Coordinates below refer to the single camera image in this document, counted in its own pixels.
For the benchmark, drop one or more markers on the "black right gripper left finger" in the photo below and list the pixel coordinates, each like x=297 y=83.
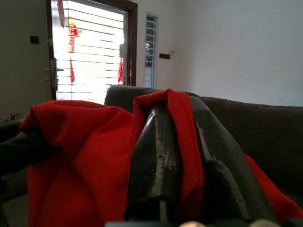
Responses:
x=156 y=153

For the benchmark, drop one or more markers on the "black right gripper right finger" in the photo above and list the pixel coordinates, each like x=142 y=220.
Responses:
x=225 y=170

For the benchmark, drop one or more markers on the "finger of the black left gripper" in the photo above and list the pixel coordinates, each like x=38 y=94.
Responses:
x=23 y=151

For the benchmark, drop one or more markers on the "red pillow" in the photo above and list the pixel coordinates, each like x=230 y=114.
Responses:
x=94 y=165

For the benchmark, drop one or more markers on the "dark brown fabric sofa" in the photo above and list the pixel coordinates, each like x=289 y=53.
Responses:
x=260 y=130

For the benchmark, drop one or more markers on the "red hanging tassel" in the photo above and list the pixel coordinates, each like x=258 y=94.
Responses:
x=72 y=73
x=120 y=71

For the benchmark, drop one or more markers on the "narrow grilled window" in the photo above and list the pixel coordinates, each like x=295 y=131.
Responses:
x=151 y=47

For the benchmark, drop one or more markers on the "metal door grille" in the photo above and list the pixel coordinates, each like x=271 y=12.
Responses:
x=94 y=59

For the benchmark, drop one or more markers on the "dark brown door leaf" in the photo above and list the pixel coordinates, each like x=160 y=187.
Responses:
x=50 y=28

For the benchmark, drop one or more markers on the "yellow red hanging ornament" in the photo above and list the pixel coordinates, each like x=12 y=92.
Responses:
x=73 y=33

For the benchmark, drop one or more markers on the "red hanging banner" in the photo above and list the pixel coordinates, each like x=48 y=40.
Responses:
x=61 y=13

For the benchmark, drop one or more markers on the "black wall plate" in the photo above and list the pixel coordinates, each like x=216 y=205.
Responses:
x=164 y=56

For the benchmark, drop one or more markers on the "small white wall sensor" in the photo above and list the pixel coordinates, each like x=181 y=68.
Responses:
x=171 y=51

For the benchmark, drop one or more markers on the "brown wooden door frame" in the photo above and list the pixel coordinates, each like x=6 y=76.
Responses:
x=132 y=47

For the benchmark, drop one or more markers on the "black light switch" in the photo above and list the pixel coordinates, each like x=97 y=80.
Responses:
x=34 y=39

